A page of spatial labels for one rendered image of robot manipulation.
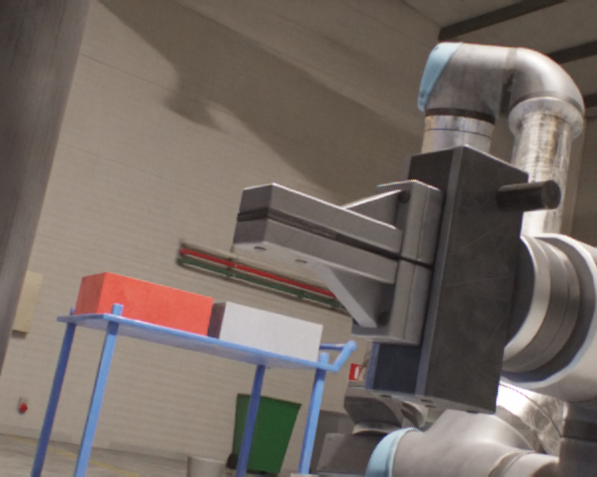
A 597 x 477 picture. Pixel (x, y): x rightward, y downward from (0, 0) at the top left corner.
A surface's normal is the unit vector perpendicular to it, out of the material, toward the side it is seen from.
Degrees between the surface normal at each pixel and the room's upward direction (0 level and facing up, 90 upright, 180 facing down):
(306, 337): 90
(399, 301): 90
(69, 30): 90
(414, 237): 90
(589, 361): 124
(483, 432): 53
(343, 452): 66
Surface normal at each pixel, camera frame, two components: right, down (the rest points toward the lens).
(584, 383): 0.21, 0.73
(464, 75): -0.22, -0.06
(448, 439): -0.29, -0.85
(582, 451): -0.86, -0.25
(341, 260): 0.58, -0.05
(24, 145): 0.98, 0.15
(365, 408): -0.25, 0.78
